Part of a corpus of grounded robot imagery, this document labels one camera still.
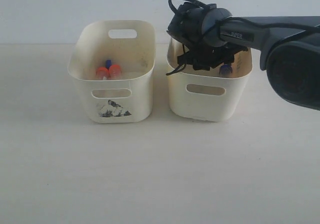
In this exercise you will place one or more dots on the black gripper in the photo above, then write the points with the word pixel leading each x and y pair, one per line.
pixel 207 57

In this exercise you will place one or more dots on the blue-capped clear tube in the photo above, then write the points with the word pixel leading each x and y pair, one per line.
pixel 225 71
pixel 108 63

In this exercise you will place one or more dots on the cream plastic bin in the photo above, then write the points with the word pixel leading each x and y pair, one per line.
pixel 209 95
pixel 128 43

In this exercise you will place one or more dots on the orange-capped clear tube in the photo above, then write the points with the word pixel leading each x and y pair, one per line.
pixel 102 73
pixel 115 72

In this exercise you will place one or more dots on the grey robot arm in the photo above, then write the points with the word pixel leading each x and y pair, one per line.
pixel 288 46

